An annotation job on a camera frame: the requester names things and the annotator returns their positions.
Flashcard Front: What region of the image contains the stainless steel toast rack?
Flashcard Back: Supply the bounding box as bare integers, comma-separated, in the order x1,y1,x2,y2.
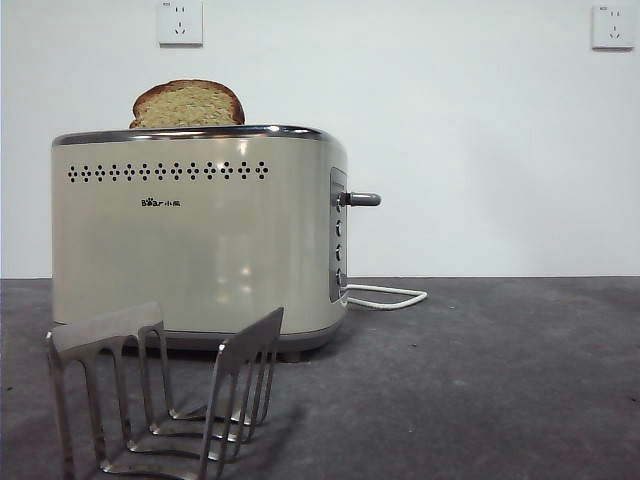
46,301,285,480

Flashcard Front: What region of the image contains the grey toaster lever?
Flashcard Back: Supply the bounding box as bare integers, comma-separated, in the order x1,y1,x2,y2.
344,190,383,208

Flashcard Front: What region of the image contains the brown-crusted bread slice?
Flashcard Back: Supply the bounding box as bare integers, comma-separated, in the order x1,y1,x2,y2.
128,78,247,130

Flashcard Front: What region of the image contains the cream toaster with chrome trim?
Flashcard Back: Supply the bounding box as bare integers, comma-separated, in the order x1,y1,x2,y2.
51,123,350,363

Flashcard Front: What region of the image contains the white wall socket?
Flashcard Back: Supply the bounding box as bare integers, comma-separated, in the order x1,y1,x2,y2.
158,0,205,49
591,4,630,52

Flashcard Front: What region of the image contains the white power cable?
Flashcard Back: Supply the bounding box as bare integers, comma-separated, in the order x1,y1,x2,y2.
344,283,429,311

